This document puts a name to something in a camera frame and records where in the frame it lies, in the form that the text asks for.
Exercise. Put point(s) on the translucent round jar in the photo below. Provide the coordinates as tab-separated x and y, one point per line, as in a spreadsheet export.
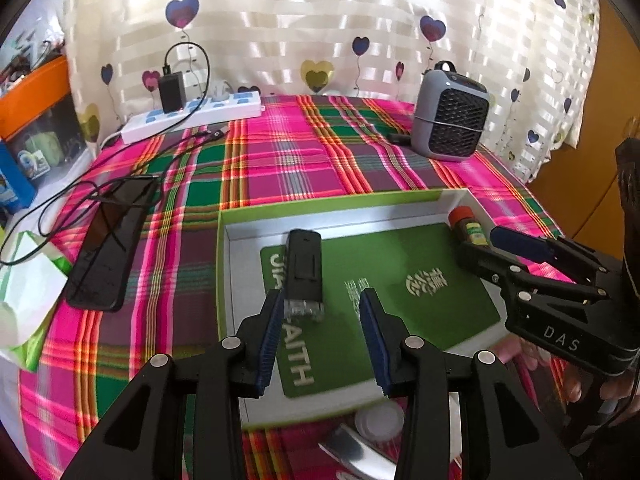
380	420

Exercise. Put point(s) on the heart print curtain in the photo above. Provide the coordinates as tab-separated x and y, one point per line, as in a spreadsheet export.
300	25

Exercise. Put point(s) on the pink green plaid tablecloth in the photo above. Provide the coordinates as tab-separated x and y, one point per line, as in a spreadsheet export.
300	160

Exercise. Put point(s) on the grey portable heater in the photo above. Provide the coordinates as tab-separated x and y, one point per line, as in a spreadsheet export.
445	120

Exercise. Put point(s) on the silver pen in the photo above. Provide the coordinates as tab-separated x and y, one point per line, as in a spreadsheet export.
355	452

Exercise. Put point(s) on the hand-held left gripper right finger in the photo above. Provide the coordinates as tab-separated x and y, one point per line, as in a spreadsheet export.
372	340

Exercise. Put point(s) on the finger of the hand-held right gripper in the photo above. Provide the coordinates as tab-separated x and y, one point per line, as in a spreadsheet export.
485	262
520	242

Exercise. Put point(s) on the black charger adapter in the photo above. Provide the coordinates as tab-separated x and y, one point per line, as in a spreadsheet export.
172	92

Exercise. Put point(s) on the black pocket microscope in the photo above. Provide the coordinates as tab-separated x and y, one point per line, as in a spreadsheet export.
302	265

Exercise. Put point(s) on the wooden cabinet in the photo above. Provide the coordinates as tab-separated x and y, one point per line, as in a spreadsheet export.
600	110

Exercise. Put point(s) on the green tissue pack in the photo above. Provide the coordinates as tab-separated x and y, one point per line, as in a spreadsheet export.
25	280

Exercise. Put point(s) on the person's right hand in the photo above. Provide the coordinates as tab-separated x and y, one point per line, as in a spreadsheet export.
575	385

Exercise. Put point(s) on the black smartphone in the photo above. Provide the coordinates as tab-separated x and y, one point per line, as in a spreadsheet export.
107	250

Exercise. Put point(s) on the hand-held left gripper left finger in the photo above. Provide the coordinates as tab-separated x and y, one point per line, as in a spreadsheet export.
270	340

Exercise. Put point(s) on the green cardboard box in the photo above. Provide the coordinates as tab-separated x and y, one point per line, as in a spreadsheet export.
430	260

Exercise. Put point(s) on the white power strip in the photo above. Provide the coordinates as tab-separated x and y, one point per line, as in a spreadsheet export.
200	112

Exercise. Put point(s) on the orange storage box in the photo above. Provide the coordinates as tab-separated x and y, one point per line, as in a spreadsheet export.
35	85

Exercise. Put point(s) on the brown bottle with red cap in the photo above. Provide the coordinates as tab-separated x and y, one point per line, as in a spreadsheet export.
467	230

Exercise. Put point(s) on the blue carton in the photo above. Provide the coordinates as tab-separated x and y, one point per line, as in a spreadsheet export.
15	185

